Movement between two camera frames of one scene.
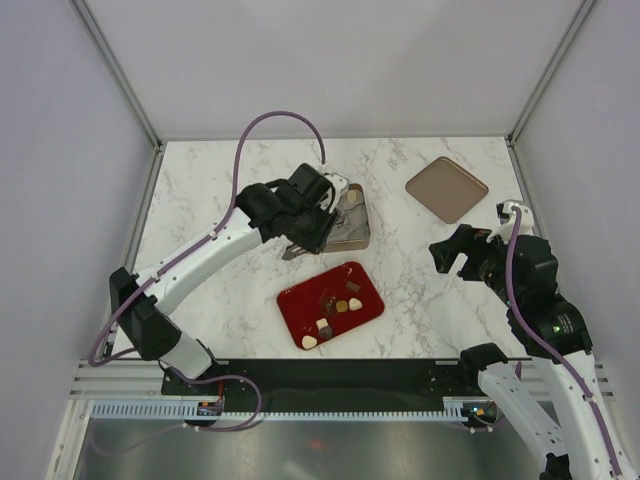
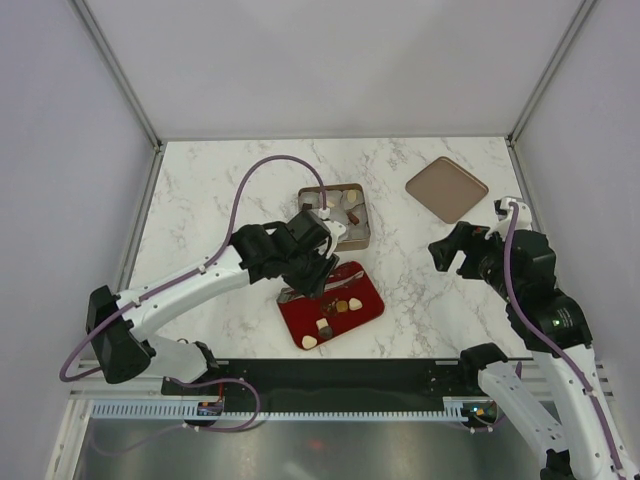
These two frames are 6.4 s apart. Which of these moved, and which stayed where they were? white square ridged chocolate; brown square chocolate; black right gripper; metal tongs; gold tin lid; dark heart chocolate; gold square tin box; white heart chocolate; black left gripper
Moved: black left gripper; metal tongs; brown square chocolate
Stayed: dark heart chocolate; black right gripper; gold square tin box; gold tin lid; white square ridged chocolate; white heart chocolate
